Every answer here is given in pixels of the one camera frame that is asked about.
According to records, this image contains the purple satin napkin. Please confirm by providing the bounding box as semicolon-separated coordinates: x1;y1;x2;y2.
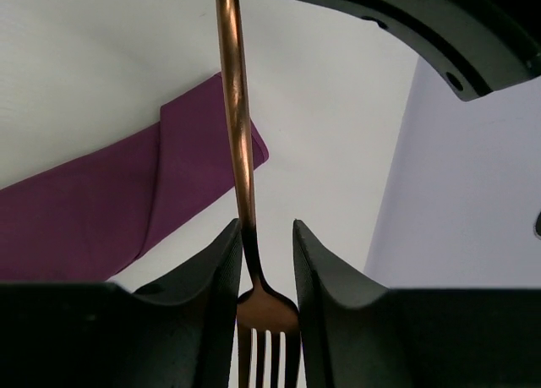
0;70;270;283

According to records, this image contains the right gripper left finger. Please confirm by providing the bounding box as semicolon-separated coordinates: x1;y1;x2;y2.
1;220;242;387

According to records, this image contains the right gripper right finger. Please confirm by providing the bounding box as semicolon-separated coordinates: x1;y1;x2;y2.
292;220;540;387

